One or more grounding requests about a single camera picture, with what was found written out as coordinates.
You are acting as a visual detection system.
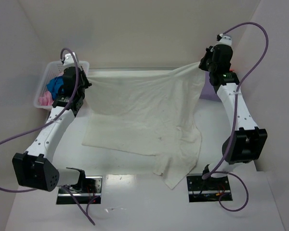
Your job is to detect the white t shirt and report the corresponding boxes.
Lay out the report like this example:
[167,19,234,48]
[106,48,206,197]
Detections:
[82,63,205,189]

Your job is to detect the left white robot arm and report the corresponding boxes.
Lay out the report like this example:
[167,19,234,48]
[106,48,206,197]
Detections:
[12,53,91,192]

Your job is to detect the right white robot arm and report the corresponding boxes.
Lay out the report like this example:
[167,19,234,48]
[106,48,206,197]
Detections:
[199,34,267,180]

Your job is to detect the blue t shirt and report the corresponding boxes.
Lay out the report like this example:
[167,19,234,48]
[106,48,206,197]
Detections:
[46,76,64,100]

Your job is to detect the pink t shirt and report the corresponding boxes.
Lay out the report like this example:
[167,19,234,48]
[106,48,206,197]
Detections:
[39,91,53,106]

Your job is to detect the white plastic basket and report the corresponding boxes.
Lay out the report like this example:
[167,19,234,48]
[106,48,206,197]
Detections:
[34,61,90,110]

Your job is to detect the folded purple t shirt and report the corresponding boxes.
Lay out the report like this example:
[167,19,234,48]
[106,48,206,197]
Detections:
[199,72,221,102]

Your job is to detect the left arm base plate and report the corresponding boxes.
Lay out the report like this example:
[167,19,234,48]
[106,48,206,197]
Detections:
[56,176,103,205]

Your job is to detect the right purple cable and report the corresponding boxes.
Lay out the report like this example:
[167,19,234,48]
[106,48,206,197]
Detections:
[202,22,269,212]

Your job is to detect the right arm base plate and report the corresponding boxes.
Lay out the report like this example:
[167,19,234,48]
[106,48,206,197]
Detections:
[186,174,233,203]

